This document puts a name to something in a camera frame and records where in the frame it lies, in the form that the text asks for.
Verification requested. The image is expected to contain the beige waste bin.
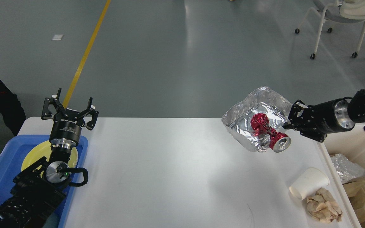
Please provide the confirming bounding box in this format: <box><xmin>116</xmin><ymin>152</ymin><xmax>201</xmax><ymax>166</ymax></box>
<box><xmin>319</xmin><ymin>124</ymin><xmax>365</xmax><ymax>228</ymax></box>

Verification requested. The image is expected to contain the brown paper ball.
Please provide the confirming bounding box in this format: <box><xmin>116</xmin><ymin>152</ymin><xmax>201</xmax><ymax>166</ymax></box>
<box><xmin>306</xmin><ymin>187</ymin><xmax>343</xmax><ymax>224</ymax></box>

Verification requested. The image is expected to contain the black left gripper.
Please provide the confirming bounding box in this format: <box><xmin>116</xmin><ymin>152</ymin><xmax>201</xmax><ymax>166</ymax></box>
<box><xmin>42</xmin><ymin>88</ymin><xmax>99</xmax><ymax>148</ymax></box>

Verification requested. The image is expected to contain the brown paper in bin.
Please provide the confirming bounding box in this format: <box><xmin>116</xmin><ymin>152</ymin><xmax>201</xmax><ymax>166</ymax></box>
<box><xmin>343</xmin><ymin>179</ymin><xmax>365</xmax><ymax>224</ymax></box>

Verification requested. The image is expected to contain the yellow plastic plate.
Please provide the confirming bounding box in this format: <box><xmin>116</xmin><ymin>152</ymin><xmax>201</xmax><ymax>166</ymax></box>
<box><xmin>21</xmin><ymin>141</ymin><xmax>78</xmax><ymax>171</ymax></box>

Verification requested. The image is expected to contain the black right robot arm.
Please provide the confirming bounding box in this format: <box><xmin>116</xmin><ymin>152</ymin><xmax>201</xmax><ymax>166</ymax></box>
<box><xmin>283</xmin><ymin>89</ymin><xmax>365</xmax><ymax>143</ymax></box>

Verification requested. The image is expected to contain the white paper cup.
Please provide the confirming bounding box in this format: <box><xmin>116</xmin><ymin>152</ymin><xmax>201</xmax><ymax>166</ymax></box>
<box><xmin>289</xmin><ymin>167</ymin><xmax>330</xmax><ymax>200</ymax></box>

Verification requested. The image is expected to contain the foil tray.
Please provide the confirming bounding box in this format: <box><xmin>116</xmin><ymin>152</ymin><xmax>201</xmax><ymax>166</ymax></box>
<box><xmin>330</xmin><ymin>154</ymin><xmax>365</xmax><ymax>184</ymax></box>
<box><xmin>221</xmin><ymin>86</ymin><xmax>292</xmax><ymax>153</ymax></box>

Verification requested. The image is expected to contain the blue plastic tray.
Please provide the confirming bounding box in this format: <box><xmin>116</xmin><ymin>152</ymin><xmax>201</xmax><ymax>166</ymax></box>
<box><xmin>0</xmin><ymin>135</ymin><xmax>88</xmax><ymax>228</ymax></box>

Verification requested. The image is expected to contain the red crushed can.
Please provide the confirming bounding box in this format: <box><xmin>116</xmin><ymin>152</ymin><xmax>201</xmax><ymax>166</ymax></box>
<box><xmin>250</xmin><ymin>113</ymin><xmax>291</xmax><ymax>153</ymax></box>

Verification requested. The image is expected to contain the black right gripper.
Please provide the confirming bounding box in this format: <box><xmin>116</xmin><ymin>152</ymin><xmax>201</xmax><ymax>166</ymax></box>
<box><xmin>282</xmin><ymin>98</ymin><xmax>356</xmax><ymax>143</ymax></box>

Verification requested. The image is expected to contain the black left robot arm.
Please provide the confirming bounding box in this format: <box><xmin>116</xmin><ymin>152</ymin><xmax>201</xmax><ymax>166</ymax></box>
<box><xmin>0</xmin><ymin>88</ymin><xmax>99</xmax><ymax>228</ymax></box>

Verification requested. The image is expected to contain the white office chair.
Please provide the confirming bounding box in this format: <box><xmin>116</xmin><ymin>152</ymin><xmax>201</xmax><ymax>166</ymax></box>
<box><xmin>294</xmin><ymin>0</ymin><xmax>365</xmax><ymax>60</ymax></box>

